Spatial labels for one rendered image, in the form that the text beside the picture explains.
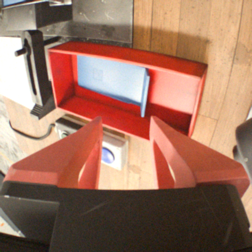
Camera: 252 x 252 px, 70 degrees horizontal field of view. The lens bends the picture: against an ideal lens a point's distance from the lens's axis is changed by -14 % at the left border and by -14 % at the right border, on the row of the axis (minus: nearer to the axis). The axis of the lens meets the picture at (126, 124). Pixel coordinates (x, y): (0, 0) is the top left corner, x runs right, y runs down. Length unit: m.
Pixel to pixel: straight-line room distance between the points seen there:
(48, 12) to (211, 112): 0.30
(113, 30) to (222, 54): 0.17
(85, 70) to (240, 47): 0.26
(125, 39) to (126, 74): 0.06
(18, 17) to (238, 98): 0.37
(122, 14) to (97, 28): 0.05
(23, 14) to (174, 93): 0.27
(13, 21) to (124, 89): 0.23
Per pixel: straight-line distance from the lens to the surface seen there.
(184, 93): 0.31
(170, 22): 0.30
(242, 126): 0.19
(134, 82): 0.34
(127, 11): 0.32
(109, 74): 0.36
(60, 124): 0.48
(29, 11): 0.34
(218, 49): 0.29
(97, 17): 0.36
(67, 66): 0.40
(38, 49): 0.38
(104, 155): 0.43
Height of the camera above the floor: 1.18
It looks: 45 degrees down
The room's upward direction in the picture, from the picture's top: 136 degrees counter-clockwise
